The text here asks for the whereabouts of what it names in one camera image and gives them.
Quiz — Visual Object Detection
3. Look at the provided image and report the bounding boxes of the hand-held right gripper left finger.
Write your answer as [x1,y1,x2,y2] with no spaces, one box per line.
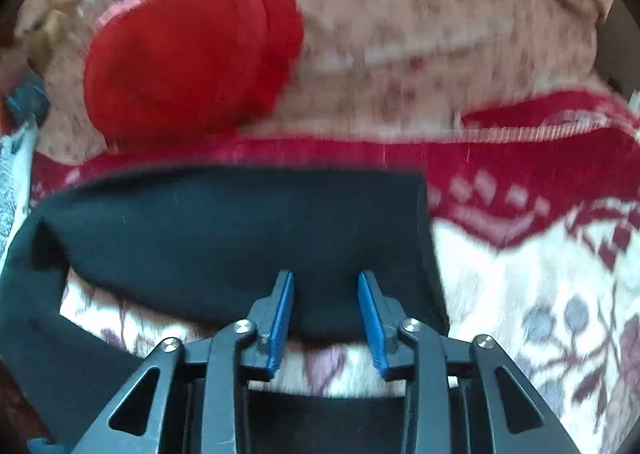
[74,270,296,454]

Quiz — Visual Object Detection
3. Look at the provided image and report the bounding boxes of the yellow cloth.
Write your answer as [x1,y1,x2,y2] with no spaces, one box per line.
[17,0,68,68]

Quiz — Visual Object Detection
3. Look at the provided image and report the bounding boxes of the red ruffled pillow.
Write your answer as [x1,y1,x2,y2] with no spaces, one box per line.
[82,0,306,145]

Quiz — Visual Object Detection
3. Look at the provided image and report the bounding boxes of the black pants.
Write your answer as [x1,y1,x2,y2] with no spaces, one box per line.
[0,167,451,440]

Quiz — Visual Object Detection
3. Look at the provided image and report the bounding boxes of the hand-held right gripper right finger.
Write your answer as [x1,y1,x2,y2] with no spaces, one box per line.
[357,270,583,454]

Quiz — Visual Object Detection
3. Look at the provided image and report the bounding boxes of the red and white floral blanket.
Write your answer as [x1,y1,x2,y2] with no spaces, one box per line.
[30,89,640,454]

